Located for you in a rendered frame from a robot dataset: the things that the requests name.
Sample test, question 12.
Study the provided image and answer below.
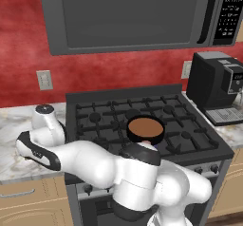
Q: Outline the beige wall cupboard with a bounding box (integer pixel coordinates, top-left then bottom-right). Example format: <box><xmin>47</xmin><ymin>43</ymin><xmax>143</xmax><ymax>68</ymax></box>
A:
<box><xmin>235</xmin><ymin>20</ymin><xmax>243</xmax><ymax>44</ymax></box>

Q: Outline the silver drawer handle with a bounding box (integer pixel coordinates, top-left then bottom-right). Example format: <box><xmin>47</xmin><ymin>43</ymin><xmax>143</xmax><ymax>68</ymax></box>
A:
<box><xmin>0</xmin><ymin>188</ymin><xmax>36</xmax><ymax>199</ymax></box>

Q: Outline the black coffee machine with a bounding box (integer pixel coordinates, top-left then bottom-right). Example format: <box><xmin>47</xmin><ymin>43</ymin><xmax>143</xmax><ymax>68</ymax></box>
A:
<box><xmin>185</xmin><ymin>50</ymin><xmax>243</xmax><ymax>127</ymax></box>

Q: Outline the black gas hob stove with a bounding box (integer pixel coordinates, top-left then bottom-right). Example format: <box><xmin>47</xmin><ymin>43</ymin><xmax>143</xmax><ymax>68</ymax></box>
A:
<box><xmin>64</xmin><ymin>84</ymin><xmax>235</xmax><ymax>226</ymax></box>

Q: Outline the beige drawer front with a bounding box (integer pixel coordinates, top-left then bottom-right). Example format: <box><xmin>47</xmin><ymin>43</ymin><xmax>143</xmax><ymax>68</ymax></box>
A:
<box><xmin>0</xmin><ymin>175</ymin><xmax>70</xmax><ymax>211</ymax></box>

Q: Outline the grey wall socket plate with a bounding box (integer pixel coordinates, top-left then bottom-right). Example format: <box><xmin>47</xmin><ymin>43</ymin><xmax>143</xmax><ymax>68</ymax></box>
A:
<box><xmin>180</xmin><ymin>60</ymin><xmax>194</xmax><ymax>80</ymax></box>
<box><xmin>35</xmin><ymin>69</ymin><xmax>54</xmax><ymax>92</ymax></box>

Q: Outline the grey microwave oven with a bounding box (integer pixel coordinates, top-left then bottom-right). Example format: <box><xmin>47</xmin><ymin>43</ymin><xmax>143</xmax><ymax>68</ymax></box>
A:
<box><xmin>37</xmin><ymin>0</ymin><xmax>243</xmax><ymax>56</ymax></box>

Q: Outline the black microwave handle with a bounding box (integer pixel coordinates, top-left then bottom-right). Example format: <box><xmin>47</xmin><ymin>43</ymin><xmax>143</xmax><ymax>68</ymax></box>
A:
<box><xmin>196</xmin><ymin>0</ymin><xmax>228</xmax><ymax>45</ymax></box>

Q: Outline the beige cupboard door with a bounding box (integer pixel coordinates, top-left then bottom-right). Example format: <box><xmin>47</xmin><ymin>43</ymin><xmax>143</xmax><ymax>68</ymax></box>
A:
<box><xmin>208</xmin><ymin>148</ymin><xmax>243</xmax><ymax>220</ymax></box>
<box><xmin>0</xmin><ymin>200</ymin><xmax>76</xmax><ymax>226</ymax></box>

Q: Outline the black saucepan with hot chocolate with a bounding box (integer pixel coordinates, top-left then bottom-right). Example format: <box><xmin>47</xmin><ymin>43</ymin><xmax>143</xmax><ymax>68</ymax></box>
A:
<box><xmin>126</xmin><ymin>115</ymin><xmax>166</xmax><ymax>150</ymax></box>

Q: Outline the black stove knob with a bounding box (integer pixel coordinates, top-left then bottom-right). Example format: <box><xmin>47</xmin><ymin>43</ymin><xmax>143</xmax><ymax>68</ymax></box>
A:
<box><xmin>210</xmin><ymin>162</ymin><xmax>221</xmax><ymax>174</ymax></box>
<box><xmin>83</xmin><ymin>183</ymin><xmax>94</xmax><ymax>196</ymax></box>
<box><xmin>194</xmin><ymin>165</ymin><xmax>204</xmax><ymax>176</ymax></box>

